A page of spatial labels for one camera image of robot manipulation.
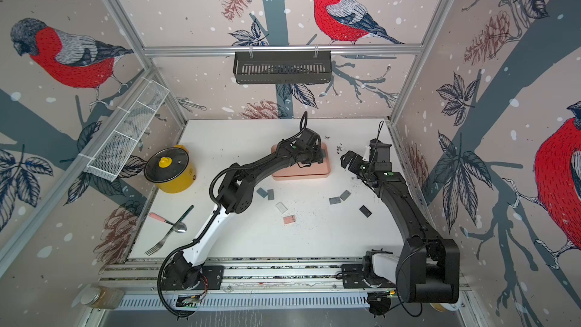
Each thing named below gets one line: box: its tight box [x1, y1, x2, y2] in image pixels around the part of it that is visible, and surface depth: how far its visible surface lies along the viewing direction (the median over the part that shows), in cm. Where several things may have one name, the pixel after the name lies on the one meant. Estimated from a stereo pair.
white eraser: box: [275, 201, 289, 215], surface depth 91 cm
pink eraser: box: [282, 214, 296, 225], surface depth 88 cm
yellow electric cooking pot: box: [144, 144, 196, 194], surface depth 92 cm
